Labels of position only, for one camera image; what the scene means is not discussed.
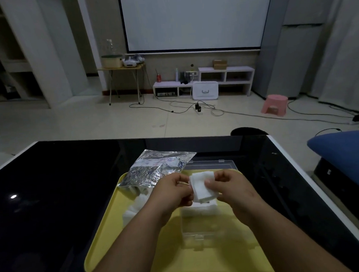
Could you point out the person's left hand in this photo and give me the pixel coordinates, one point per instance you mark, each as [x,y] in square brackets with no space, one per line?
[166,196]

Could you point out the person's right hand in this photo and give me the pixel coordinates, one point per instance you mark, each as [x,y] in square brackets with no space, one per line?
[236,191]

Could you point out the person's right thumb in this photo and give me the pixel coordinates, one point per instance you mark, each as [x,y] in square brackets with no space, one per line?
[216,178]

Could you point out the person's left thumb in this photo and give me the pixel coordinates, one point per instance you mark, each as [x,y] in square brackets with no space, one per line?
[180,178]

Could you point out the white gauze pad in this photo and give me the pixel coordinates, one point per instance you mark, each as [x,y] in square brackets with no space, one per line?
[198,187]

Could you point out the person's left forearm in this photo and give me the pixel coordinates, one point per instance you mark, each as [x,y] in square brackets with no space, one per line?
[126,253]

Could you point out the person's right forearm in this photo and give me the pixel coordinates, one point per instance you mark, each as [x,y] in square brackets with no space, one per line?
[283,243]

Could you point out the silver foil bag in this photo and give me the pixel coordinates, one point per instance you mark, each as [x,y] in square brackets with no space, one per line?
[152,168]

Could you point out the clear plastic storage box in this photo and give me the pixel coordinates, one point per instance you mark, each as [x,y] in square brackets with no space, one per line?
[200,230]

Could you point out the black chair back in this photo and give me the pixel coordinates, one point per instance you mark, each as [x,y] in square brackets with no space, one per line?
[248,131]

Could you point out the pile of white cotton pads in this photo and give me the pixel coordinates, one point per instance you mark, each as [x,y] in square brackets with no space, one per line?
[134,211]

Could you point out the yellow plastic tray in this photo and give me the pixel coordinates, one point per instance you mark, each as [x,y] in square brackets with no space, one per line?
[171,253]

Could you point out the white carry case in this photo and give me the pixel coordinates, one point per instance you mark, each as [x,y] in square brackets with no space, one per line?
[205,90]

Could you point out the pink plastic stool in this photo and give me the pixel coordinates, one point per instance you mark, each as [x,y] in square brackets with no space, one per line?
[274,104]

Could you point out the white low shelf unit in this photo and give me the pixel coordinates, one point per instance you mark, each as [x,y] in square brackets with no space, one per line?
[224,75]

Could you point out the brown cardboard box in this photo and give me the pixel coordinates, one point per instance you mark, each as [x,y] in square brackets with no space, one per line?
[219,64]

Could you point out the small folding table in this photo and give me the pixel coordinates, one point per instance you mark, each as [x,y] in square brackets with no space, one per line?
[124,74]

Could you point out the white and grey appliance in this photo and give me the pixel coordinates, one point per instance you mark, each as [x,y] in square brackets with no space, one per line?
[133,60]

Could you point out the blue cushion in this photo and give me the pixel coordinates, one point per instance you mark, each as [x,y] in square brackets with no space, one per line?
[347,151]

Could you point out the cream pot with green lid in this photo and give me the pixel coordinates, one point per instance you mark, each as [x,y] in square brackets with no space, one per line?
[112,61]

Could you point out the clear glass bottle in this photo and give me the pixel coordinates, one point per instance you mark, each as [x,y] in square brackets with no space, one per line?
[110,47]

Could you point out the grey refrigerator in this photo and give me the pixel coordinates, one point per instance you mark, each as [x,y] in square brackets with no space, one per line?
[295,42]

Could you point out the white projector screen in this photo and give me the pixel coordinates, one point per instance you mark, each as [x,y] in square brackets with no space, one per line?
[196,18]

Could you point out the white curtain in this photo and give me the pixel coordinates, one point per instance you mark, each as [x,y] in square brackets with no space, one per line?
[341,45]

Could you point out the white wall shelving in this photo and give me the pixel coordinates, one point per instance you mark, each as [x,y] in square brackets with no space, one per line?
[16,53]

